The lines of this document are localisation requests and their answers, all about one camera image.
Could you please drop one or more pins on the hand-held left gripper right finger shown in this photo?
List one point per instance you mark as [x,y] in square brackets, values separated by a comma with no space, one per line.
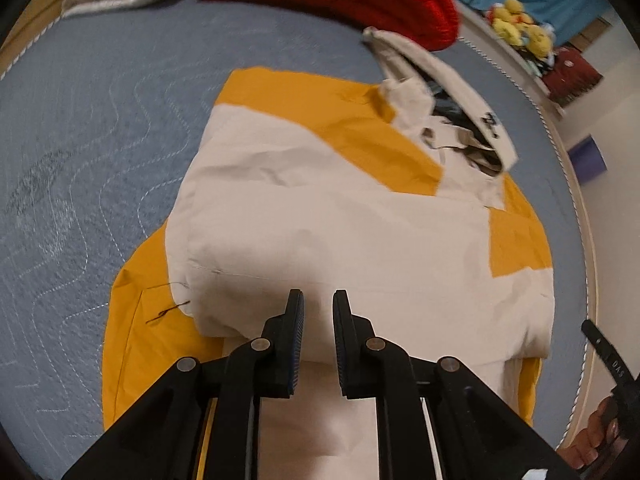
[341,345]

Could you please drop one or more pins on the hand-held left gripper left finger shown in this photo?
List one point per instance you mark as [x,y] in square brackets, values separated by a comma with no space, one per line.
[299,340]

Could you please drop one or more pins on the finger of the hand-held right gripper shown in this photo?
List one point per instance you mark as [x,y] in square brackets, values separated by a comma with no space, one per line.
[607,355]

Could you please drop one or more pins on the beige and yellow jacket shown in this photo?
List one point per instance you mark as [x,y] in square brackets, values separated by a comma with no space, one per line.
[325,220]

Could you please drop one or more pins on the person's right hand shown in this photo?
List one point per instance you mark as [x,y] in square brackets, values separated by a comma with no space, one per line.
[592,430]

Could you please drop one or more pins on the purple box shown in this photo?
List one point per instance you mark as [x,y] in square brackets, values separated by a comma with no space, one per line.
[589,160]

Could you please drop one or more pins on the dark red bag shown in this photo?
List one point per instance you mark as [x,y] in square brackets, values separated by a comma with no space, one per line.
[572,72]

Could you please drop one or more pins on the grey quilted mattress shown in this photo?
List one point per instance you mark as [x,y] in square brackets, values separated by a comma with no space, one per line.
[100,135]

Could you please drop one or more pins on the yellow plush toy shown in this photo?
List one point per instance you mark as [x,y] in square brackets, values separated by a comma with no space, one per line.
[537,37]
[507,20]

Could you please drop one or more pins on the wooden bed frame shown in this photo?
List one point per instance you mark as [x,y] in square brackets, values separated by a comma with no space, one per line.
[594,285]

